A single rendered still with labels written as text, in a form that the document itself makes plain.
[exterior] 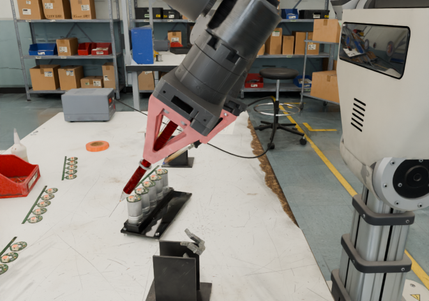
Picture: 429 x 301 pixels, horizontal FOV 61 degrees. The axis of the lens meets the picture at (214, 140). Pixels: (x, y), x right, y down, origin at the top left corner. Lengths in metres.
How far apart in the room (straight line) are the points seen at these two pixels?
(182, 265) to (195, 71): 0.24
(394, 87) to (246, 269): 0.39
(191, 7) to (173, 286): 0.33
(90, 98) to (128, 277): 0.82
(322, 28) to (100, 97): 3.24
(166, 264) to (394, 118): 0.46
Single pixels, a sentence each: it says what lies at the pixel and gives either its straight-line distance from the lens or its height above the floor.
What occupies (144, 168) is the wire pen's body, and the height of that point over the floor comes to 0.94.
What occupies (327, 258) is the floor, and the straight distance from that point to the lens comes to 1.89.
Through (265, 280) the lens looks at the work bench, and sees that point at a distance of 0.55.
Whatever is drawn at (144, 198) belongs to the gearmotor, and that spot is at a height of 0.80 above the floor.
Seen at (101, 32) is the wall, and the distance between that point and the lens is 5.41.
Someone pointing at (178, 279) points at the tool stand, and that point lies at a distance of 0.48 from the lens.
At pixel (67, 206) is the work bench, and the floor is 0.75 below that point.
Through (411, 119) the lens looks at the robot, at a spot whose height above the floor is 0.93.
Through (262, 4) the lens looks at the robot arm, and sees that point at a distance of 0.34.
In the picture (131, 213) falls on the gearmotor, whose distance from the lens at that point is 0.63.
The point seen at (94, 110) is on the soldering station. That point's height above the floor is 0.79.
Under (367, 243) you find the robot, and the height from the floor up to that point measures 0.60.
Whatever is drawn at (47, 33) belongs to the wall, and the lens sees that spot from 5.63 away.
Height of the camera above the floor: 1.10
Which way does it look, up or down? 20 degrees down
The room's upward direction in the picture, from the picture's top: straight up
